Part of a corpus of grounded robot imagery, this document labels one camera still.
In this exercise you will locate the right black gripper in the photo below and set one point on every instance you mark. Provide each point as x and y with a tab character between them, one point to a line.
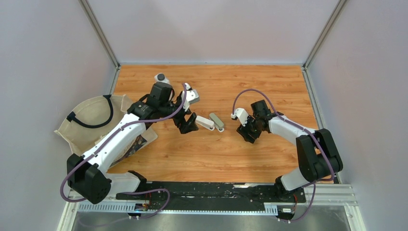
241	130

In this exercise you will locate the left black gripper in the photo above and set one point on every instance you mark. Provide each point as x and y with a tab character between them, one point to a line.
185	127

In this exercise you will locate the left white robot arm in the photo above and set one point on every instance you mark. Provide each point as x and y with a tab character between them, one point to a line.
87	174

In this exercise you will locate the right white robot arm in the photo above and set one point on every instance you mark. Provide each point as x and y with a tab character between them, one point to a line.
317	154

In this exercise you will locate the white bottle black cap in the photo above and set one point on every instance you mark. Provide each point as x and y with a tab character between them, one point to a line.
162	80

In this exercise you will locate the beige canvas tote bag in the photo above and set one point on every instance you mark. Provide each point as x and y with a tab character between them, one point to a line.
90	121

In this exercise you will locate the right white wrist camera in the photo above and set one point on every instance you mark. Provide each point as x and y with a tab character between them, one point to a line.
241	115

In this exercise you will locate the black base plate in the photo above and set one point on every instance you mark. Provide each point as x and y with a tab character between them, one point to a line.
217	197

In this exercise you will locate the aluminium frame rail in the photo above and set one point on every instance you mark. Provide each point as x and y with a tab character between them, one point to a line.
87	8

